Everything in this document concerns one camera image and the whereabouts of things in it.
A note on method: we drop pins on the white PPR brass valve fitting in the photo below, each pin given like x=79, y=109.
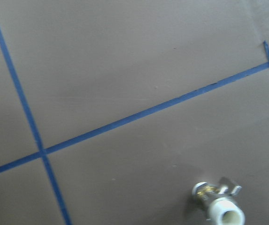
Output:
x=218, y=202

